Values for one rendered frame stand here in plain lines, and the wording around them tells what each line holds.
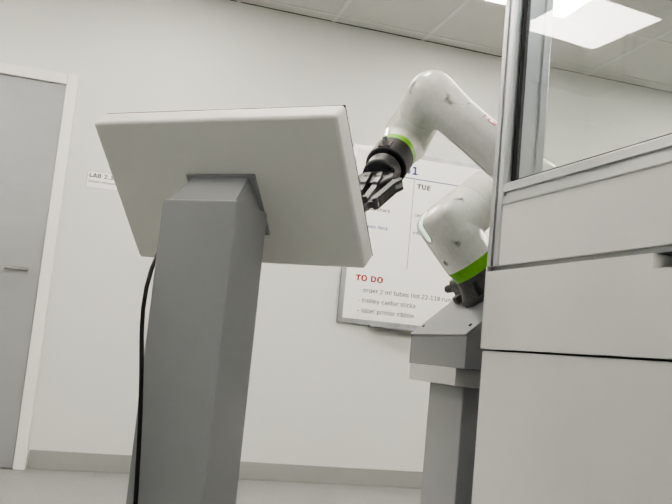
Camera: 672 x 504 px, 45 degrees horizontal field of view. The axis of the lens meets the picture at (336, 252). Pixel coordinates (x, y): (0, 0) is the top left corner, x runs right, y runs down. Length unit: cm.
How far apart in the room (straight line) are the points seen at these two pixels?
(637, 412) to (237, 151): 83
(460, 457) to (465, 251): 48
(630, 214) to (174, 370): 81
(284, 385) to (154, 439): 337
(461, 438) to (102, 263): 316
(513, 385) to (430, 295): 376
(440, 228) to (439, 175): 327
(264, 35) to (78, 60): 110
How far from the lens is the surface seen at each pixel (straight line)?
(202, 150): 156
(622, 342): 116
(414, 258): 508
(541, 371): 130
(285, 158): 148
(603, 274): 120
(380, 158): 171
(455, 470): 192
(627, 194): 119
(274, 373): 483
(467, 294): 200
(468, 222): 197
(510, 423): 137
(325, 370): 490
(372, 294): 497
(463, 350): 182
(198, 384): 146
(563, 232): 129
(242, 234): 148
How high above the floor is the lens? 77
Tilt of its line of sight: 7 degrees up
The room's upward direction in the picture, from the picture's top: 5 degrees clockwise
